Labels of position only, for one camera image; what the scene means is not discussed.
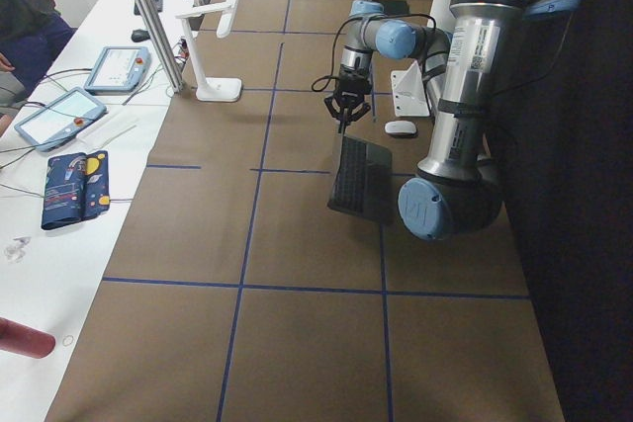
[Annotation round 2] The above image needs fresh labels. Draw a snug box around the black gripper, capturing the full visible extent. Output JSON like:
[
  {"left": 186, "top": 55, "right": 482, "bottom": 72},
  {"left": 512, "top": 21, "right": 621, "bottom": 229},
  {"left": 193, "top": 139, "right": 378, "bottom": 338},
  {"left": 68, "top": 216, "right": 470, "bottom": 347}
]
[{"left": 323, "top": 71, "right": 372, "bottom": 133}]

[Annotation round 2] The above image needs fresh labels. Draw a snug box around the white computer mouse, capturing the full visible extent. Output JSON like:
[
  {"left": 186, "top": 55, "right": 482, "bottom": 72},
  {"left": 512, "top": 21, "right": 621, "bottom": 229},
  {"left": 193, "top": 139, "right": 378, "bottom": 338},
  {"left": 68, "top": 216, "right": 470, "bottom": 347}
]
[{"left": 384, "top": 121, "right": 417, "bottom": 138}]

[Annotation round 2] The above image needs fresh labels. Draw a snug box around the grey laptop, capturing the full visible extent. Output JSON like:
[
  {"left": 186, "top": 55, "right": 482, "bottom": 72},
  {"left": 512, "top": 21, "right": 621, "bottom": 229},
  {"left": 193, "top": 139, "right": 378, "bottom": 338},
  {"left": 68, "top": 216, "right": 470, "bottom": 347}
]
[{"left": 327, "top": 134, "right": 393, "bottom": 224}]

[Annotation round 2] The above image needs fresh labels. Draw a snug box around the black mouse pad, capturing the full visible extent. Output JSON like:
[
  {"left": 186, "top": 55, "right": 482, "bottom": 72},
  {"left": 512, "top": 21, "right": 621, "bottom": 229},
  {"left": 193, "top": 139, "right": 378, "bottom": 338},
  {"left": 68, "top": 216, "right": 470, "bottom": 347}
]
[{"left": 373, "top": 0, "right": 410, "bottom": 16}]

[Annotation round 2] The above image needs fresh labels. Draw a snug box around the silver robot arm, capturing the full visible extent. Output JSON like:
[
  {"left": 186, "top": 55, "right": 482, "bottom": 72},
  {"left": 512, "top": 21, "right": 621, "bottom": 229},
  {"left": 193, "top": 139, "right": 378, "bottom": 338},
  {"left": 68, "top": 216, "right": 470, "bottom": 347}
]
[{"left": 324, "top": 0, "right": 580, "bottom": 240}]

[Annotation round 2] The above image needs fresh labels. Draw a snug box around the black desk mouse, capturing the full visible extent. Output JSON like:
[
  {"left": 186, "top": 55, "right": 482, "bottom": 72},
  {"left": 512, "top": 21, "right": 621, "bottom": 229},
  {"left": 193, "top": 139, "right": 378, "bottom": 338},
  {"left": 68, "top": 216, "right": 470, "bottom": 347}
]
[{"left": 131, "top": 29, "right": 150, "bottom": 42}]

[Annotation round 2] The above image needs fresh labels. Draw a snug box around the far teach pendant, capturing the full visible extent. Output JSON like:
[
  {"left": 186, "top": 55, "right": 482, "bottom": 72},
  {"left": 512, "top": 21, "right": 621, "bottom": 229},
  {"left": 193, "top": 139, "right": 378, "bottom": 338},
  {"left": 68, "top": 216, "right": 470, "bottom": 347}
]
[{"left": 84, "top": 46, "right": 150, "bottom": 95}]

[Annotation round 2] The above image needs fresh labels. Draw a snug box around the teach pendant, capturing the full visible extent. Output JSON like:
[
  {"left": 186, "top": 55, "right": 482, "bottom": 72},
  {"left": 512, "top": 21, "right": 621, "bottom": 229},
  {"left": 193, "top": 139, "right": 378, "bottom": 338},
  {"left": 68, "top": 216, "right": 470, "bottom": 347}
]
[
  {"left": 14, "top": 87, "right": 107, "bottom": 152},
  {"left": 84, "top": 46, "right": 150, "bottom": 95}
]

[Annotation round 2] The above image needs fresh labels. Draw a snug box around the near teach pendant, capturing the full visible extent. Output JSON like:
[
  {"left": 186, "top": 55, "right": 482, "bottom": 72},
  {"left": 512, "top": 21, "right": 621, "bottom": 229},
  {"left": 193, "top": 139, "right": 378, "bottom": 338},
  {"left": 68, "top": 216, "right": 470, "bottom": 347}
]
[{"left": 14, "top": 87, "right": 107, "bottom": 152}]

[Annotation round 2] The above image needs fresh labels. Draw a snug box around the blue patterned pouch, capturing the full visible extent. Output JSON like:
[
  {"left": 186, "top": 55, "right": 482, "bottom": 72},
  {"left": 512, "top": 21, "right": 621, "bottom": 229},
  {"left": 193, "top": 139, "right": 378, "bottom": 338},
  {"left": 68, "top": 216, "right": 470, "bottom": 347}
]
[{"left": 41, "top": 150, "right": 111, "bottom": 230}]

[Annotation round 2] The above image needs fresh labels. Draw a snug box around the person in dark clothes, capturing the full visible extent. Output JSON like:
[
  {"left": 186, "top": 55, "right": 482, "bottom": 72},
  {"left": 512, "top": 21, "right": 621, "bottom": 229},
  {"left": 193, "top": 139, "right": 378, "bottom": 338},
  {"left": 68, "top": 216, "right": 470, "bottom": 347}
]
[{"left": 1, "top": 0, "right": 75, "bottom": 95}]

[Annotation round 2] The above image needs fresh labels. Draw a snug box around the red bottle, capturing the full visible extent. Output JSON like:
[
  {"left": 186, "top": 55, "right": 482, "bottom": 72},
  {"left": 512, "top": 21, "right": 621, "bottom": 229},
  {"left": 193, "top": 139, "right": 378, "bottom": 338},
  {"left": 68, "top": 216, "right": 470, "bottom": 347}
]
[{"left": 1, "top": 318, "right": 55, "bottom": 359}]

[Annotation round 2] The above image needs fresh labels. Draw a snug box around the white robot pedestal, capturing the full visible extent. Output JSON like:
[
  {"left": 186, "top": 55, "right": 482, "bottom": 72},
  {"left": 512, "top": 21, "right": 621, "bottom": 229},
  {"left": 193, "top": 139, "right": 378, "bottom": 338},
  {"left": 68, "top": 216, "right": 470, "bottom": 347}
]
[{"left": 391, "top": 0, "right": 456, "bottom": 117}]

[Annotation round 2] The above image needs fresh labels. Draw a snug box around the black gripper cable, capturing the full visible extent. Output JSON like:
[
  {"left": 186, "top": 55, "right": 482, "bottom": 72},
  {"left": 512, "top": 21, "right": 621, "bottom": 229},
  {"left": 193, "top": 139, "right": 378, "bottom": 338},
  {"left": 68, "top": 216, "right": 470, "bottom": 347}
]
[{"left": 311, "top": 14, "right": 441, "bottom": 93}]

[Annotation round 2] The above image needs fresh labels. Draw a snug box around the aluminium frame post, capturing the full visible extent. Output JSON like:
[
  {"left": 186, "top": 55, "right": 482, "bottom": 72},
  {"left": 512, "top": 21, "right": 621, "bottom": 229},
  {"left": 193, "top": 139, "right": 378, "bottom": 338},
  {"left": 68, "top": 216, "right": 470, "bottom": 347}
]
[{"left": 135, "top": 0, "right": 184, "bottom": 93}]

